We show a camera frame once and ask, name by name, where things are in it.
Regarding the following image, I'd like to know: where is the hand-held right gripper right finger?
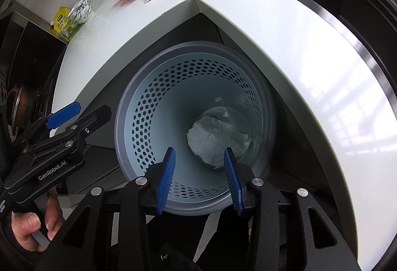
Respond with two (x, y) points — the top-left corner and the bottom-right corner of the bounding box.
(224, 147), (362, 271)

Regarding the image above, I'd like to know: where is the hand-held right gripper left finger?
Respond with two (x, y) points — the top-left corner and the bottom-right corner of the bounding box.
(35, 147), (177, 271)

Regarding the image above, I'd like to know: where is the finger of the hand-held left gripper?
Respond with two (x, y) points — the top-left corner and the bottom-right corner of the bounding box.
(12, 102), (82, 144)
(27, 105), (112, 154)

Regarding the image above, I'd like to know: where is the grey perforated plastic bin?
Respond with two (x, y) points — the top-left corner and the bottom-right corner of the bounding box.
(114, 41), (277, 216)

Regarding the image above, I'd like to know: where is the person's left hand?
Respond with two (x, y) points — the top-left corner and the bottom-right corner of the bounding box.
(11, 193), (66, 253)

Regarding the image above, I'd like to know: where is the dark cooking pan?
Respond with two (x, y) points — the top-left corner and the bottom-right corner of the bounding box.
(9, 83), (41, 129)

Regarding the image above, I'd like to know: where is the crumpled white paper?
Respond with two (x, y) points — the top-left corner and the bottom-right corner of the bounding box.
(187, 116), (254, 170)

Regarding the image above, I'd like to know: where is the black gas stove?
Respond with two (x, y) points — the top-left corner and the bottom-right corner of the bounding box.
(0, 1), (68, 147)

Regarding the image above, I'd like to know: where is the green packet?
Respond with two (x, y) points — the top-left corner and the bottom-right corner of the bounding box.
(59, 21), (83, 42)

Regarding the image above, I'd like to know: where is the yellow packet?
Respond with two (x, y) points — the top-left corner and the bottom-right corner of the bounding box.
(53, 6), (70, 33)

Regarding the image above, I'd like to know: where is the floral white ceramic bowl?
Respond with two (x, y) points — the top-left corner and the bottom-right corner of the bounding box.
(71, 0), (91, 15)
(67, 0), (95, 25)

